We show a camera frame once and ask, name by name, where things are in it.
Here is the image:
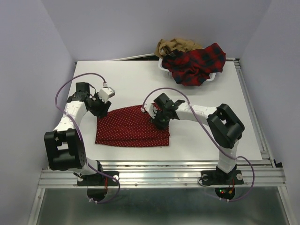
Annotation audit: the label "red polka dot skirt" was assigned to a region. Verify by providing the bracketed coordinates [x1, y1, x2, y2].
[95, 105, 170, 148]

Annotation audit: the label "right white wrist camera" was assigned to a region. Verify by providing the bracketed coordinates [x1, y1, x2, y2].
[141, 103, 158, 119]

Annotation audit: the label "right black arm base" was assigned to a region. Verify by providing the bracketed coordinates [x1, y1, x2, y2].
[198, 170, 244, 200]

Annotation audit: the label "red black plaid skirt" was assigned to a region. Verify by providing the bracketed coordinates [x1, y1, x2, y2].
[162, 43, 226, 86]

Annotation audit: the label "white plastic basket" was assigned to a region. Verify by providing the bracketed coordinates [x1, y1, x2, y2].
[158, 59, 217, 82]

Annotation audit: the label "tan brown skirt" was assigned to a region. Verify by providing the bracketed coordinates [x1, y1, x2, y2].
[154, 38, 203, 59]

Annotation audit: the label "aluminium frame rails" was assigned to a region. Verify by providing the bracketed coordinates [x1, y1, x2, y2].
[29, 59, 297, 225]

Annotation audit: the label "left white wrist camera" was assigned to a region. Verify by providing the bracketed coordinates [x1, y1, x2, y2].
[98, 87, 115, 103]

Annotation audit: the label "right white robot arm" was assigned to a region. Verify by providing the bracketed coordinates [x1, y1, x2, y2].
[143, 93, 245, 187]

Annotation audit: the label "white board strip behind table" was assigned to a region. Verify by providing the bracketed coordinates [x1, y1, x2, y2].
[110, 53, 154, 61]

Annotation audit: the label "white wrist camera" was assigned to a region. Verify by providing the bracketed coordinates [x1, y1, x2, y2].
[141, 103, 158, 119]
[98, 87, 115, 103]

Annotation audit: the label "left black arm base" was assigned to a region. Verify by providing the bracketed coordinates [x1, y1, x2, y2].
[73, 171, 120, 204]

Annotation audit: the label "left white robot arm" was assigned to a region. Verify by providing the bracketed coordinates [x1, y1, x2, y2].
[44, 82, 115, 185]

